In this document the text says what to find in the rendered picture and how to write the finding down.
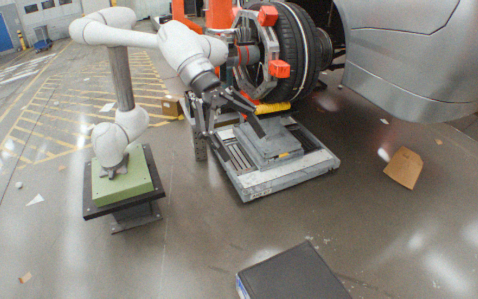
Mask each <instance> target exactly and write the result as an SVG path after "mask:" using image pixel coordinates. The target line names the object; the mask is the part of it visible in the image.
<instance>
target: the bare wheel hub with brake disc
mask: <svg viewBox="0 0 478 299"><path fill-rule="evenodd" d="M316 29H317V32H318V35H319V38H320V44H321V69H320V70H324V69H326V68H327V67H328V66H329V64H330V62H331V59H332V54H333V48H332V43H331V40H330V37H329V35H328V34H327V33H326V32H325V31H324V30H323V29H321V28H316Z"/></svg>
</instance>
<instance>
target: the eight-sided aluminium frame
mask: <svg viewBox="0 0 478 299"><path fill-rule="evenodd" d="M258 14H259V12H258V11H252V10H250V9H244V10H238V12H237V15H236V17H235V20H234V22H233V24H232V26H231V28H241V27H242V26H243V17H245V18H247V17H248V18H250V19H253V20H254V22H255V24H256V26H257V29H258V31H259V34H260V37H261V38H262V41H263V44H264V46H265V72H264V81H263V82H262V83H261V84H260V86H259V87H258V88H256V87H254V86H253V85H251V84H250V83H249V82H248V81H247V77H246V74H245V72H244V68H243V66H238V68H239V71H240V74H241V77H242V79H241V77H240V74H239V71H238V68H237V66H234V67H233V70H234V74H235V77H236V80H237V84H238V87H239V88H240V89H242V90H243V91H244V92H245V93H246V94H247V95H248V96H249V97H250V98H251V99H253V100H259V99H262V98H264V97H265V96H266V95H267V94H268V93H269V92H270V91H271V90H272V89H273V88H275V87H276V86H277V82H278V79H277V78H275V77H274V76H272V75H271V74H269V73H268V67H269V61H276V60H278V59H279V45H278V41H277V39H276V37H275V35H274V33H273V30H272V28H271V26H266V27H262V26H261V25H260V23H259V22H258V20H257V16H258ZM234 36H235V44H237V41H238V40H237V35H236V34H235V35H230V37H232V42H233V43H234Z"/></svg>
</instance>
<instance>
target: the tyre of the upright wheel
mask: <svg viewBox="0 0 478 299"><path fill-rule="evenodd" d="M282 3H283V4H282ZM285 5H287V6H288V7H289V8H290V9H291V10H292V11H293V12H294V14H295V15H296V16H297V18H298V20H299V22H300V24H301V27H302V29H303V32H304V36H305V41H306V44H307V56H308V61H307V73H306V77H305V81H304V84H303V86H302V82H303V80H304V75H305V67H306V51H305V43H304V37H303V35H302V31H301V27H300V26H299V23H298V21H297V19H296V18H295V16H294V14H293V13H292V12H291V10H290V9H289V8H288V7H286V6H285ZM262 6H265V7H275V9H276V10H277V12H278V14H279V16H278V18H277V20H276V22H275V25H274V26H273V27H274V29H275V31H276V34H277V36H278V40H279V45H280V49H281V60H282V61H284V62H286V63H288V64H289V65H290V72H289V78H279V79H278V82H277V86H276V87H275V88H274V89H273V90H271V91H270V92H269V93H268V94H267V95H266V96H265V97H264V98H262V99H259V100H260V101H262V102H264V103H267V104H275V103H281V102H286V101H290V100H291V99H292V100H291V101H293V100H300V99H302V98H304V97H306V96H308V95H309V93H310V92H312V90H313V89H314V87H315V86H316V83H317V81H318V78H319V74H320V69H321V44H320V38H319V35H318V32H317V29H316V26H315V24H314V22H313V20H312V19H311V17H310V16H309V15H308V13H307V12H306V11H305V10H304V9H303V8H301V7H300V6H299V5H297V4H293V3H290V2H281V3H280V2H266V1H260V2H255V3H253V4H252V5H250V6H249V7H248V9H250V10H252V11H258V12H259V11H260V8H261V7H262ZM243 68H244V72H245V74H246V77H247V81H248V82H249V83H250V84H251V85H253V83H252V82H251V80H250V78H249V76H248V74H247V71H246V67H245V65H243ZM253 86H254V85H253ZM301 86H302V87H301ZM254 87H255V86H254ZM300 88H301V91H300V92H299V89H300ZM298 92H299V93H298ZM297 93H298V95H297ZM296 95H297V96H296ZM295 96H296V97H295ZM294 97H295V98H294ZM293 98H294V99H293Z"/></svg>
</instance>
